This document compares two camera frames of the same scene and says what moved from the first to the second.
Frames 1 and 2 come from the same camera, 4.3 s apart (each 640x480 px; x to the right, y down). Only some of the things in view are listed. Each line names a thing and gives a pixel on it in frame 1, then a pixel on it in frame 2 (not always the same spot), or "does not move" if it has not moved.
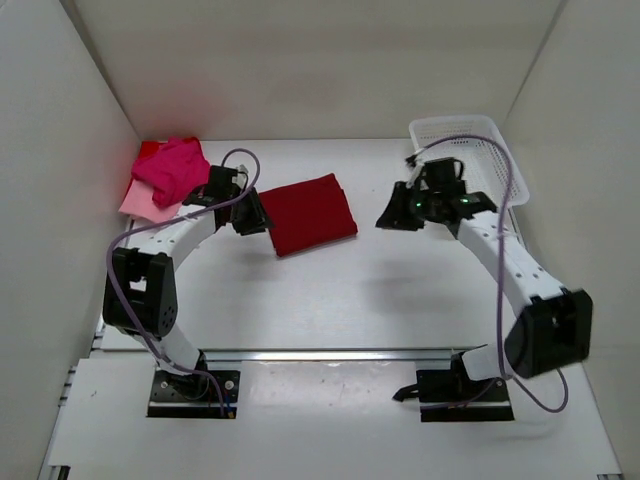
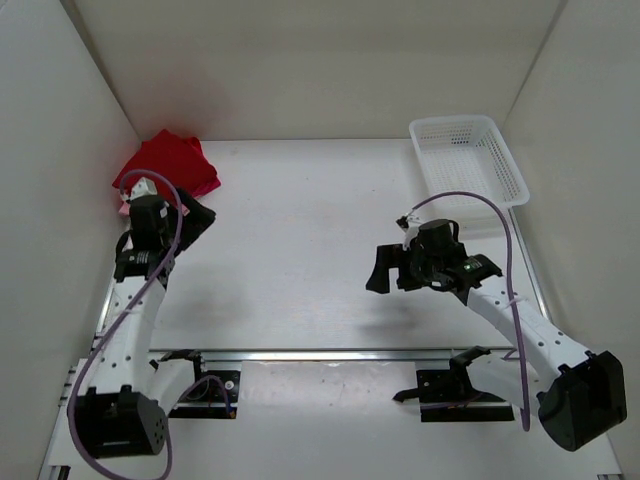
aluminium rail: (389, 355) does not move
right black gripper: (394, 216) → (393, 257)
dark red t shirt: (309, 214) → (183, 160)
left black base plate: (194, 396) does not move
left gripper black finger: (249, 215) → (194, 222)
